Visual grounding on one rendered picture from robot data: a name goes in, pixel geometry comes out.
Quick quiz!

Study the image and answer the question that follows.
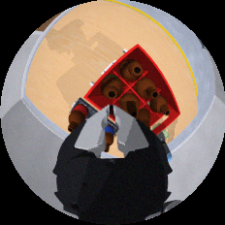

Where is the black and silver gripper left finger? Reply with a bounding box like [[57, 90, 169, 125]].
[[52, 105, 112, 175]]

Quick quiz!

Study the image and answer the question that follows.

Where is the red plastic crate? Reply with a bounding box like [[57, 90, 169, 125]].
[[83, 44, 180, 135]]

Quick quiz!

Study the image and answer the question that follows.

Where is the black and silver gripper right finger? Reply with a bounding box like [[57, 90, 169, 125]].
[[112, 105, 173, 175]]

